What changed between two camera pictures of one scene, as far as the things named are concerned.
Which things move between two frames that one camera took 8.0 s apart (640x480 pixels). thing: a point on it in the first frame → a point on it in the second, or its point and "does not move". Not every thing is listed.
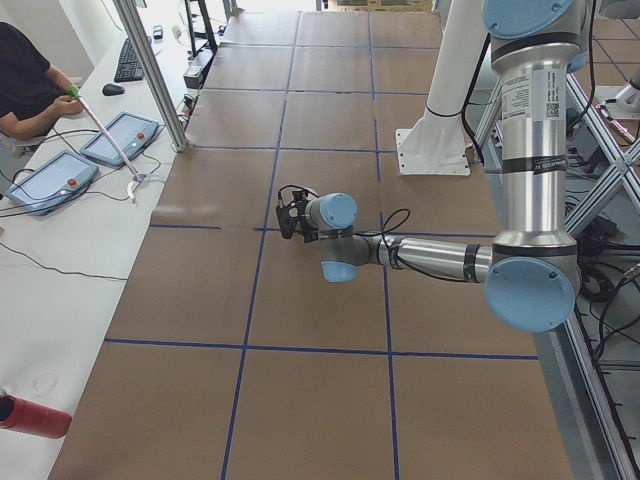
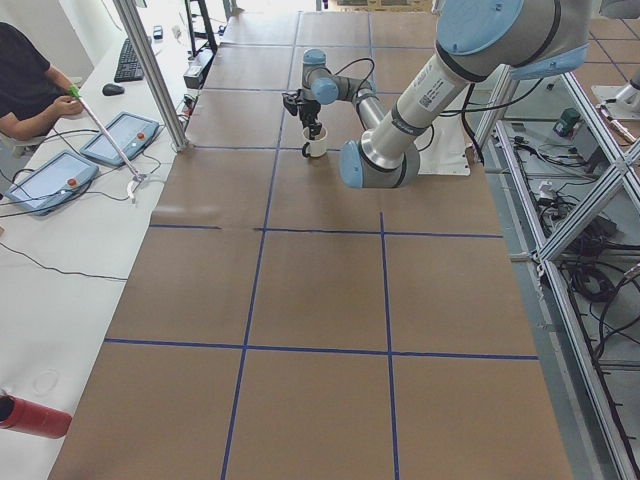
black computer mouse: x=112 y=89 does not move
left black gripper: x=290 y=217 → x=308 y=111
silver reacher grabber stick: x=136 y=177 does not move
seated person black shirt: x=33 y=96 does not move
